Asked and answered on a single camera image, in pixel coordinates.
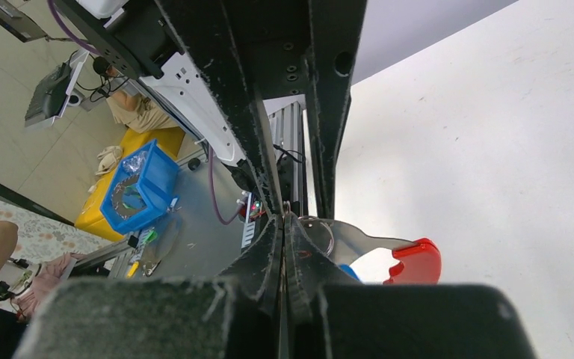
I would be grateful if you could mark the blue key tag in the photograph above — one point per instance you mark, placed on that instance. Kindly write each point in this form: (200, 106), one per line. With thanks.
(350, 272)

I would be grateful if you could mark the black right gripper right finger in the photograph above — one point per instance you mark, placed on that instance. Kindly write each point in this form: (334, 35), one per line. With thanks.
(310, 275)

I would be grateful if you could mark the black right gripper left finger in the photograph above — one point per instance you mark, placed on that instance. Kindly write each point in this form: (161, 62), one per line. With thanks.
(257, 270)

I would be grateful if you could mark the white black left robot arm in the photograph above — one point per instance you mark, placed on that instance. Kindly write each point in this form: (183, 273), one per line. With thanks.
(136, 39)

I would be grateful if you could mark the blue plastic bin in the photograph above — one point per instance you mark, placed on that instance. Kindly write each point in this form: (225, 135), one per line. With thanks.
(149, 177)

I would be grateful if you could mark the yellow box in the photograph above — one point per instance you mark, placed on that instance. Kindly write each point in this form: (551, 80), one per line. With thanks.
(92, 219)

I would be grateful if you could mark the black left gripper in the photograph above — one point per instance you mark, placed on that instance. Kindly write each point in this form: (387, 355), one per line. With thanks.
(244, 48)

